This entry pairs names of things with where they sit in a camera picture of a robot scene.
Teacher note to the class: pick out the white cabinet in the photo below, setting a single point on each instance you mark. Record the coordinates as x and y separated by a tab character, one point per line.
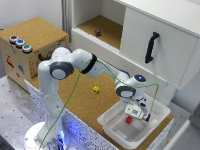
133	73

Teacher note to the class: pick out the white plastic box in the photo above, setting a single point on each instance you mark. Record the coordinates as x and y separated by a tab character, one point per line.
116	133

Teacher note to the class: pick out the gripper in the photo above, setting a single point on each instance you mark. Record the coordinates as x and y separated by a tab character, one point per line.
136	109

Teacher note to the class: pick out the purple block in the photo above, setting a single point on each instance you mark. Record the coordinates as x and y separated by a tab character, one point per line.
97	32

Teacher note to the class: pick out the yellow block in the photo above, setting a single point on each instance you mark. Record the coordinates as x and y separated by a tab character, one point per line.
96	89

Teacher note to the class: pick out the red button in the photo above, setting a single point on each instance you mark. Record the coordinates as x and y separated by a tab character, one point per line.
13	39

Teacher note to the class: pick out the wooden drawer box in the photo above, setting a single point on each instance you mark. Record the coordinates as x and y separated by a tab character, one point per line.
36	31

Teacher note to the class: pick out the green button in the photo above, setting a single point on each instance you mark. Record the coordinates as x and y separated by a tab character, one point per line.
26	48

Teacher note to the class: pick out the blue button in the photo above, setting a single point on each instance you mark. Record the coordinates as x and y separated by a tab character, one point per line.
20	42

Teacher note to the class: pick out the white sliding door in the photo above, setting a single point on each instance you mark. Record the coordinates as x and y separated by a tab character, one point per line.
170	46

